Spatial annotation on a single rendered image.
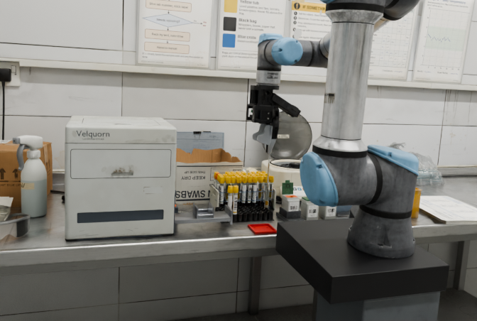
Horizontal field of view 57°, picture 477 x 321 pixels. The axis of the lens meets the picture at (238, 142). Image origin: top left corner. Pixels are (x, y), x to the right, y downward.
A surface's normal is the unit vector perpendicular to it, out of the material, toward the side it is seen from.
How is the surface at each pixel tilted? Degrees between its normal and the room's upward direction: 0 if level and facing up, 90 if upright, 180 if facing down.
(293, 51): 90
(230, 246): 90
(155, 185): 90
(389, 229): 76
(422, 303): 90
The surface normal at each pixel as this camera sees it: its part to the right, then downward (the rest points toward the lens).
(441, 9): 0.31, 0.20
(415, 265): 0.07, -0.98
